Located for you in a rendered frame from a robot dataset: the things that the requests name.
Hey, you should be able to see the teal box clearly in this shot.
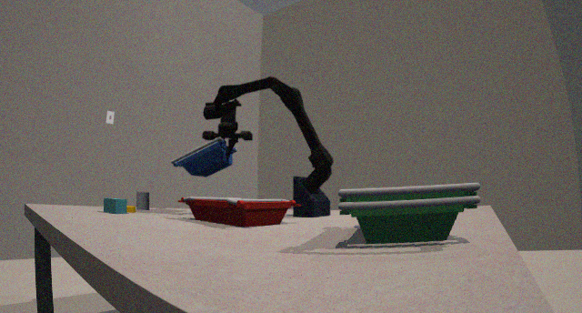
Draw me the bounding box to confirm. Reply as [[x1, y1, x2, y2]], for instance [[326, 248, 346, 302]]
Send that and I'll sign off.
[[104, 197, 127, 214]]

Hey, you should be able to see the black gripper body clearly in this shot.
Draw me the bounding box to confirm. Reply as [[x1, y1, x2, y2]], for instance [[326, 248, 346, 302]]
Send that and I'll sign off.
[[202, 116, 252, 140]]

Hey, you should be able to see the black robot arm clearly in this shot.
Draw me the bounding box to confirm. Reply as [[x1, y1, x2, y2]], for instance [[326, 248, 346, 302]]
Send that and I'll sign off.
[[204, 76, 334, 194]]

